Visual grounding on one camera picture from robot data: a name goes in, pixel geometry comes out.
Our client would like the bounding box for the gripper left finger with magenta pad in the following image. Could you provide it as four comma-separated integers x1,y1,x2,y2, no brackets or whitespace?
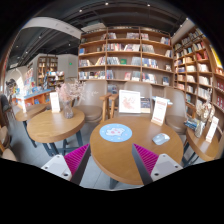
42,144,90,185

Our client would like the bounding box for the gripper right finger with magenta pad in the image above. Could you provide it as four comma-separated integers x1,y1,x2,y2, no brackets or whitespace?
132,144,182,185

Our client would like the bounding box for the round light blue mouse pad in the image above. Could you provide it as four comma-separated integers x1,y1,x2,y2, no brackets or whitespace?
99,123,132,143

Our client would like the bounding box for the round wooden table left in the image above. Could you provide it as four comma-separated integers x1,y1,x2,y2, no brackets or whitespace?
27,108,85,143

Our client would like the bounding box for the round wooden table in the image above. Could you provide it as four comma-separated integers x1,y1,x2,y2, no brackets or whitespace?
27,108,85,143
184,128,219,161
90,116,183,189

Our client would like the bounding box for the round wooden table centre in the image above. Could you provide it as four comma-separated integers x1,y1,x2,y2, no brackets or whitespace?
90,116,183,189

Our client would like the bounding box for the white standing menu sign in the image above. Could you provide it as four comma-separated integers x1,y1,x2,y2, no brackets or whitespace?
151,97,167,126

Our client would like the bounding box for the round wooden table right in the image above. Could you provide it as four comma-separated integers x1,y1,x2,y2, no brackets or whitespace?
184,128,219,161

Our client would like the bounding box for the stack of books right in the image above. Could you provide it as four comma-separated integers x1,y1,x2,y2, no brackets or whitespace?
184,118,199,130

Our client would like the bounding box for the beige armchair right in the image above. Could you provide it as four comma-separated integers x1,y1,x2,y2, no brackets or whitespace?
164,87,187,135

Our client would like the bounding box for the beige armchair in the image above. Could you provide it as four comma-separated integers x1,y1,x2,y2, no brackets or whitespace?
164,87,187,135
110,81,153,118
76,80,111,122

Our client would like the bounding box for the book behind picture sign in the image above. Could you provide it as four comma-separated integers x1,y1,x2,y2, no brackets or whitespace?
140,97,151,113

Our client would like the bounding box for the wooden chair left edge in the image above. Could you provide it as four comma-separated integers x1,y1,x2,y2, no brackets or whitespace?
0,126,16,161

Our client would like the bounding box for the wooden table far left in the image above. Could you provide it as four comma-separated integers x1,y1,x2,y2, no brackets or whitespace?
15,104,47,121

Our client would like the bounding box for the white framed picture sign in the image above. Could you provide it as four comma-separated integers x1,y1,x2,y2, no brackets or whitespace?
119,90,140,113

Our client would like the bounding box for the small white sign left table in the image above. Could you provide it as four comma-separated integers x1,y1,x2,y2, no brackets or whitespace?
50,92,60,112

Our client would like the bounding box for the white sign right table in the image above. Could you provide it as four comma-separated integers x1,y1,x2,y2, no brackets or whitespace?
206,116,219,143

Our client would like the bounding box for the orange display counter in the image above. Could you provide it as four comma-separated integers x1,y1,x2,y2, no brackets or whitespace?
13,89,51,107

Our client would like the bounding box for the glass vase with dried flowers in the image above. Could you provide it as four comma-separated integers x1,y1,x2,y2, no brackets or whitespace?
56,80,85,119

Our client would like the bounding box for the glass vase right table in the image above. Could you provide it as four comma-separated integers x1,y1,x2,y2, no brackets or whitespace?
195,89,215,138

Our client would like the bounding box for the beige armchair left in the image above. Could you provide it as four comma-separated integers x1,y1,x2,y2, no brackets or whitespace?
76,80,111,122

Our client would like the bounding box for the beige armchair centre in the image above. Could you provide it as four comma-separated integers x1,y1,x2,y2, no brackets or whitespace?
110,81,153,118

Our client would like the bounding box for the distant wooden bookshelf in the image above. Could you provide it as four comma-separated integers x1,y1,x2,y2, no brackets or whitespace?
37,56,64,90

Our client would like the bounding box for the large wooden bookshelf back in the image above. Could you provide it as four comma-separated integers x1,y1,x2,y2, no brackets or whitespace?
78,26,174,86

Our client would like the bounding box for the wooden bookshelf right wall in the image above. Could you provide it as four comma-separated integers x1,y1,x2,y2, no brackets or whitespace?
172,27,224,136

